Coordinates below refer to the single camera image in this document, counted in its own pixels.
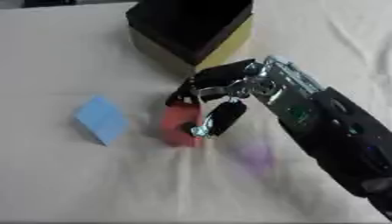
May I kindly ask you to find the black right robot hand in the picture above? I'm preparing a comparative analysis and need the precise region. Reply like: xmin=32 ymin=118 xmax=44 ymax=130
xmin=164 ymin=58 xmax=267 ymax=139

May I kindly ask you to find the red block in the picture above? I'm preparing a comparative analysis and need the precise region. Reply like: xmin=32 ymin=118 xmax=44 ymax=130
xmin=157 ymin=101 xmax=206 ymax=148

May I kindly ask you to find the open cardboard box black inside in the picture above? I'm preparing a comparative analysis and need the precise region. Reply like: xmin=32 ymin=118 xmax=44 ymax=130
xmin=123 ymin=0 xmax=256 ymax=73

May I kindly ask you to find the blue block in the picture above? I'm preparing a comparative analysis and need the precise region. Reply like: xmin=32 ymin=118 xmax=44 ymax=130
xmin=72 ymin=94 xmax=132 ymax=146

